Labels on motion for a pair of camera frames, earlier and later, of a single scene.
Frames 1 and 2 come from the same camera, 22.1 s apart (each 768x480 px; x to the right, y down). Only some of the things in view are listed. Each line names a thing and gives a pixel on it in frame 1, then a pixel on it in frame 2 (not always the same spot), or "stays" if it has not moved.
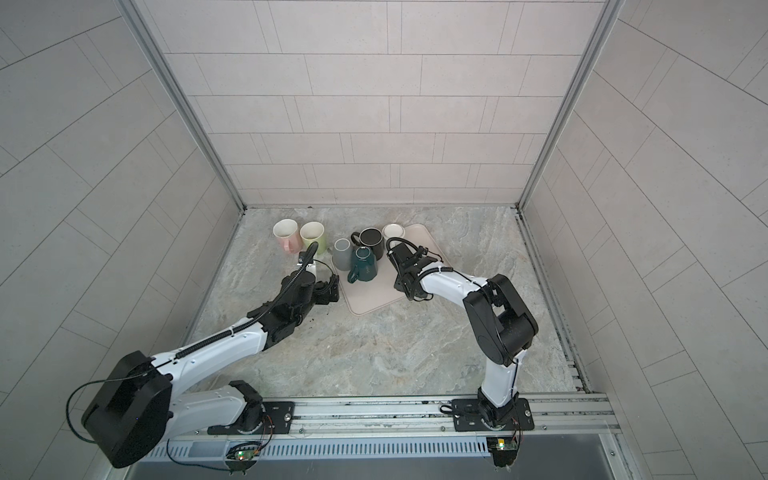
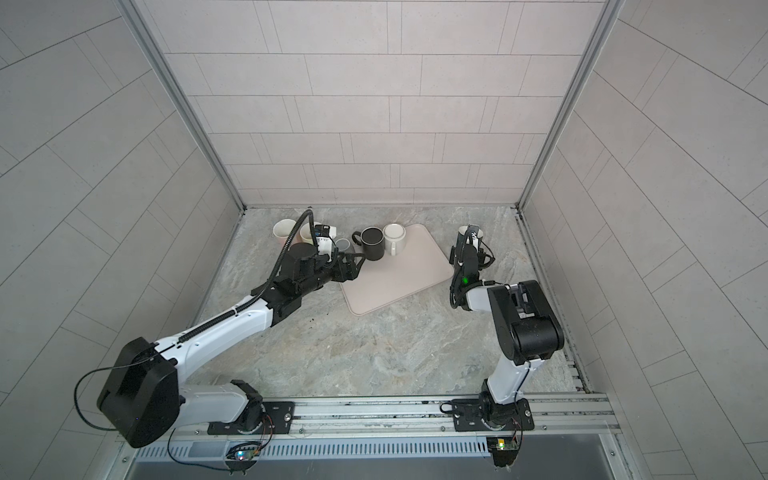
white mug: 393,230 stays
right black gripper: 399,285 -> 455,259
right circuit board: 504,450 stays
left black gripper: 324,291 -> 350,273
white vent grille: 329,450 stays
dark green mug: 364,266 -> 470,234
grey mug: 341,254 stays
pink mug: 286,231 stays
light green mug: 312,232 stays
